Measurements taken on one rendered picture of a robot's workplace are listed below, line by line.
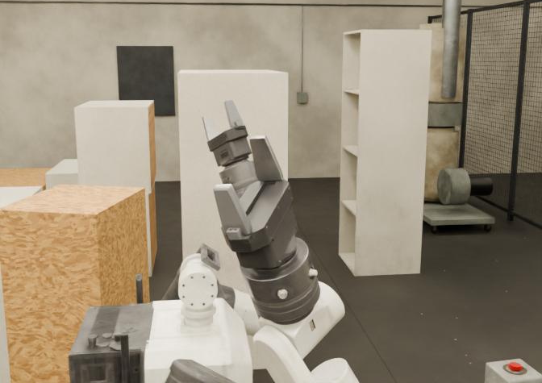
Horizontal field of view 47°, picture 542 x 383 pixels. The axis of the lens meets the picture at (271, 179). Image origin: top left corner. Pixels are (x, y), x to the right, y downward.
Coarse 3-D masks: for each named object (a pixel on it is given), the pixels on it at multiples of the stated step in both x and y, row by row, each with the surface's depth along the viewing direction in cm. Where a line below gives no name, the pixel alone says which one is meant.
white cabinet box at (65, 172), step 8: (64, 160) 680; (72, 160) 680; (56, 168) 635; (64, 168) 635; (72, 168) 635; (48, 176) 604; (56, 176) 604; (64, 176) 605; (72, 176) 606; (48, 184) 605; (56, 184) 606; (64, 184) 607; (72, 184) 608
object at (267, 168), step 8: (256, 136) 74; (264, 136) 73; (256, 144) 74; (264, 144) 74; (256, 152) 75; (264, 152) 74; (272, 152) 74; (256, 160) 75; (264, 160) 75; (272, 160) 75; (256, 168) 76; (264, 168) 76; (272, 168) 75; (280, 168) 76; (256, 176) 77; (264, 176) 76; (272, 176) 76; (280, 176) 76
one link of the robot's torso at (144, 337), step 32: (96, 320) 112; (128, 320) 112; (160, 320) 111; (192, 320) 108; (224, 320) 112; (96, 352) 100; (128, 352) 96; (160, 352) 100; (192, 352) 100; (224, 352) 101
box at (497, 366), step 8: (504, 360) 188; (512, 360) 188; (520, 360) 188; (488, 368) 185; (496, 368) 183; (528, 368) 183; (488, 376) 185; (496, 376) 181; (504, 376) 178; (512, 376) 178; (520, 376) 178; (528, 376) 178; (536, 376) 178
